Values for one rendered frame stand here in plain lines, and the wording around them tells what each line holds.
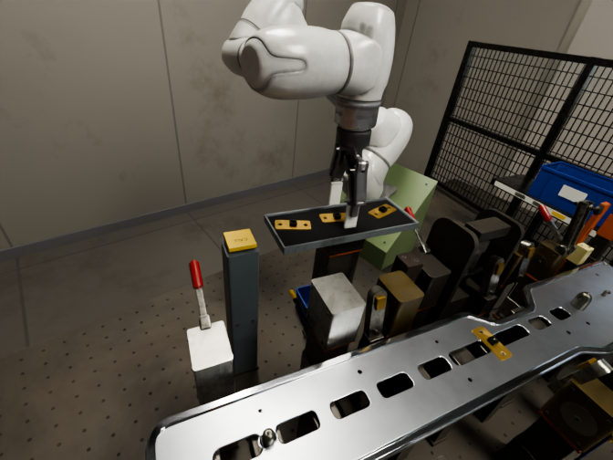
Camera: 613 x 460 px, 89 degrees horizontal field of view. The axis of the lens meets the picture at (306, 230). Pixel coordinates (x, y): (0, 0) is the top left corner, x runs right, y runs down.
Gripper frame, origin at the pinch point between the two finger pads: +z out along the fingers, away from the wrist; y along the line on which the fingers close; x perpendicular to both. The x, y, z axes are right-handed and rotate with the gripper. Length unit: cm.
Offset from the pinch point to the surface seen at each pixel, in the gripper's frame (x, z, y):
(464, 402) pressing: 10.4, 19.3, 41.9
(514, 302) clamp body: 67, 40, 10
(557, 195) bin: 103, 14, -16
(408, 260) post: 13.5, 9.0, 12.6
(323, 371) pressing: -13.7, 18.3, 29.6
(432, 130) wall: 211, 55, -230
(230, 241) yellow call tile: -28.1, 1.5, 6.2
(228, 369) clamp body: -31.4, 14.2, 27.3
